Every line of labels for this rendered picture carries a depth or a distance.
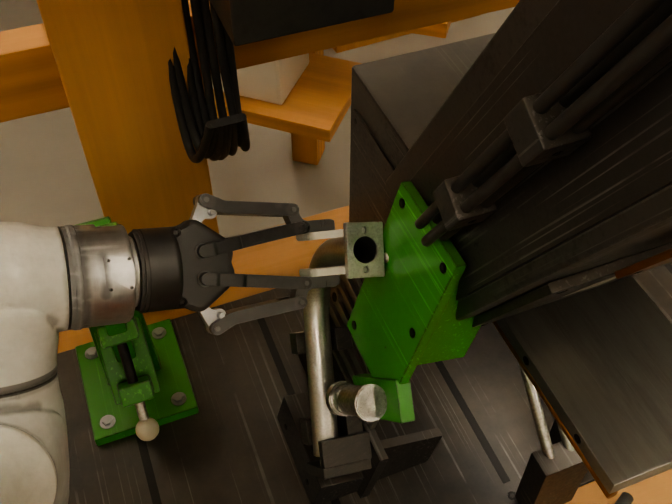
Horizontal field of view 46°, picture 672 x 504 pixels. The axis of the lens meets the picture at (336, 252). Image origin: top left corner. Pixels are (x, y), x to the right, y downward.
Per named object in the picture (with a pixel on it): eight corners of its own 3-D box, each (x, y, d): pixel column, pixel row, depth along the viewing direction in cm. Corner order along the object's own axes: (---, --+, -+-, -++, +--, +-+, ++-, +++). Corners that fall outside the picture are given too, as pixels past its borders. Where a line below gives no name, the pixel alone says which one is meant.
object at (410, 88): (586, 287, 114) (658, 96, 89) (395, 350, 107) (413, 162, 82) (522, 203, 126) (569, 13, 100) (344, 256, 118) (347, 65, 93)
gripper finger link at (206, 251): (189, 261, 75) (186, 247, 74) (295, 233, 79) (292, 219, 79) (201, 261, 71) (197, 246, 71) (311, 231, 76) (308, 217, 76)
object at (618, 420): (746, 442, 76) (759, 426, 74) (604, 501, 72) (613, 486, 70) (535, 182, 100) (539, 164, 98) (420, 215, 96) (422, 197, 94)
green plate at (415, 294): (453, 395, 85) (532, 257, 72) (386, 408, 82) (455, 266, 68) (408, 315, 92) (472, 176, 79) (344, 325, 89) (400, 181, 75)
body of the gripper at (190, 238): (143, 322, 67) (247, 309, 71) (134, 222, 67) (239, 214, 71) (126, 316, 74) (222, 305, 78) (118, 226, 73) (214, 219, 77)
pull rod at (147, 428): (163, 440, 95) (155, 416, 90) (140, 448, 94) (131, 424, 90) (153, 403, 98) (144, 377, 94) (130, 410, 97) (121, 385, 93)
